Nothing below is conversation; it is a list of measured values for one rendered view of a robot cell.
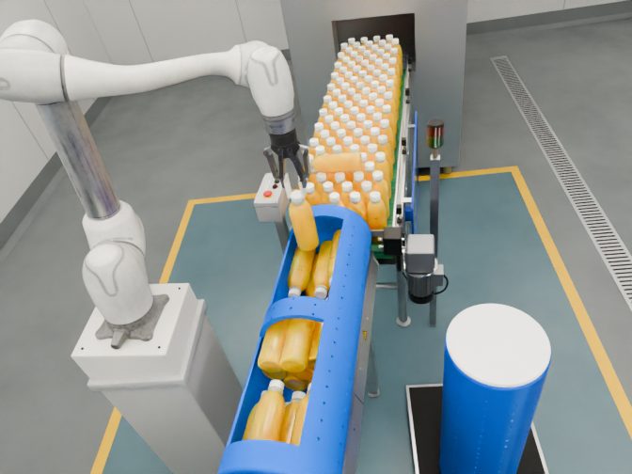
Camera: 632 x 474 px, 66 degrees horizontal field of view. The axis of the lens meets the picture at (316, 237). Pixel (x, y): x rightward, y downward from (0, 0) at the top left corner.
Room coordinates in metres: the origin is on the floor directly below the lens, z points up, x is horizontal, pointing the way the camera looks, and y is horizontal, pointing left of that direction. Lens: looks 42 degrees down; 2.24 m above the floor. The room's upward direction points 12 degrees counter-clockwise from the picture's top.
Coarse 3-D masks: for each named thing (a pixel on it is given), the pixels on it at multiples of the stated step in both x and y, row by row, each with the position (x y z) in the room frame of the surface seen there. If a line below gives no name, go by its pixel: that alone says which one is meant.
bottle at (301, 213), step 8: (304, 200) 1.18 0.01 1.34; (296, 208) 1.16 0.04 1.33; (304, 208) 1.16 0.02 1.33; (296, 216) 1.15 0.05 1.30; (304, 216) 1.15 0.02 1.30; (312, 216) 1.17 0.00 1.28; (296, 224) 1.15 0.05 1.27; (304, 224) 1.15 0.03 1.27; (312, 224) 1.16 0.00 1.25; (296, 232) 1.16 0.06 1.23; (304, 232) 1.15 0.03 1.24; (312, 232) 1.16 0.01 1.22; (296, 240) 1.17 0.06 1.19; (304, 240) 1.15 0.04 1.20; (312, 240) 1.15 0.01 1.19; (304, 248) 1.16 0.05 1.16; (312, 248) 1.15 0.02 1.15
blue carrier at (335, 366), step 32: (320, 224) 1.27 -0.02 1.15; (352, 224) 1.18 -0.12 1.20; (288, 256) 1.21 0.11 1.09; (352, 256) 1.05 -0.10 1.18; (288, 288) 1.11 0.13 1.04; (352, 288) 0.94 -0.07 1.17; (320, 320) 0.81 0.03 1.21; (352, 320) 0.84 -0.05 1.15; (256, 352) 0.82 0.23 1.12; (320, 352) 0.71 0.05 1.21; (352, 352) 0.75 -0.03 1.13; (256, 384) 0.76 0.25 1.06; (320, 384) 0.63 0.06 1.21; (352, 384) 0.68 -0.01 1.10; (320, 416) 0.55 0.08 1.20; (256, 448) 0.49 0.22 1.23; (288, 448) 0.48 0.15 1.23; (320, 448) 0.49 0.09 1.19
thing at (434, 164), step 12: (432, 156) 1.60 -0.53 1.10; (432, 168) 1.57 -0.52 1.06; (432, 180) 1.57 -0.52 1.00; (432, 192) 1.57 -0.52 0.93; (432, 204) 1.57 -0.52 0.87; (432, 216) 1.57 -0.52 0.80; (432, 228) 1.57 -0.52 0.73; (432, 300) 1.57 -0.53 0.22; (432, 312) 1.57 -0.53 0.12; (432, 324) 1.57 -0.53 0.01
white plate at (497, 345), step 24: (480, 312) 0.86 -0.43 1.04; (504, 312) 0.84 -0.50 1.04; (456, 336) 0.79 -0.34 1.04; (480, 336) 0.78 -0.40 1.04; (504, 336) 0.76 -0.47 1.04; (528, 336) 0.74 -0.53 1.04; (456, 360) 0.72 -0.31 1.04; (480, 360) 0.70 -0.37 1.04; (504, 360) 0.69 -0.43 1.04; (528, 360) 0.67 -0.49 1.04; (504, 384) 0.62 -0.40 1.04
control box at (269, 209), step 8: (264, 176) 1.71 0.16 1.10; (272, 176) 1.70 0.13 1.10; (288, 176) 1.69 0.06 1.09; (264, 184) 1.65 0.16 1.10; (272, 184) 1.64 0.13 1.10; (280, 184) 1.62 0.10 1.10; (272, 192) 1.58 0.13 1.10; (280, 192) 1.57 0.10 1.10; (256, 200) 1.55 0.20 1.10; (264, 200) 1.54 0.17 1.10; (272, 200) 1.53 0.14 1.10; (280, 200) 1.55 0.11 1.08; (288, 200) 1.63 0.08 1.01; (256, 208) 1.54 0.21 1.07; (264, 208) 1.53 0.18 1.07; (272, 208) 1.52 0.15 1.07; (280, 208) 1.53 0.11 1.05; (264, 216) 1.53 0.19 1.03; (272, 216) 1.52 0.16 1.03; (280, 216) 1.51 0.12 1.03
